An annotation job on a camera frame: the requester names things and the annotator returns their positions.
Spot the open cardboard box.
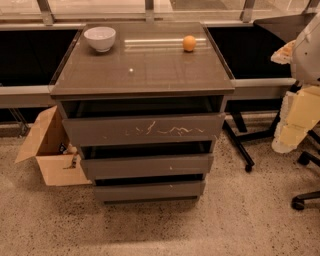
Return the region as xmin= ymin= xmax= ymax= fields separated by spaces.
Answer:
xmin=15 ymin=106 xmax=91 ymax=186

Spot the grey bottom drawer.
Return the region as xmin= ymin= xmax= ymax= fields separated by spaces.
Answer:
xmin=94 ymin=174 xmax=205 ymax=202

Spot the grey middle drawer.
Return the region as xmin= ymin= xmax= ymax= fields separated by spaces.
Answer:
xmin=81 ymin=141 xmax=213 ymax=180

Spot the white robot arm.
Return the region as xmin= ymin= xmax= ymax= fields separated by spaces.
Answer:
xmin=271 ymin=14 xmax=320 ymax=153

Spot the white ceramic bowl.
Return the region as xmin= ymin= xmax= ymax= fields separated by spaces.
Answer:
xmin=84 ymin=27 xmax=116 ymax=52

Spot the grey drawer cabinet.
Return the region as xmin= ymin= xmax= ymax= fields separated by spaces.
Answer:
xmin=48 ymin=21 xmax=236 ymax=205

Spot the orange fruit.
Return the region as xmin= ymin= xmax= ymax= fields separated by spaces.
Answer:
xmin=182 ymin=35 xmax=196 ymax=52

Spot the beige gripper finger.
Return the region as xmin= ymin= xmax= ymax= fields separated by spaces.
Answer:
xmin=271 ymin=85 xmax=320 ymax=153
xmin=271 ymin=40 xmax=295 ymax=65

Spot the black office chair base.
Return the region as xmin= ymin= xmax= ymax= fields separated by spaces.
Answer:
xmin=291 ymin=129 xmax=320 ymax=211

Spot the grey drawer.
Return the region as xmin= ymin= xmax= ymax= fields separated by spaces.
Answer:
xmin=61 ymin=96 xmax=225 ymax=147
xmin=81 ymin=141 xmax=213 ymax=180
xmin=94 ymin=174 xmax=205 ymax=202

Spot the grey top drawer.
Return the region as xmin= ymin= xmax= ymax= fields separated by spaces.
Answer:
xmin=61 ymin=96 xmax=225 ymax=147

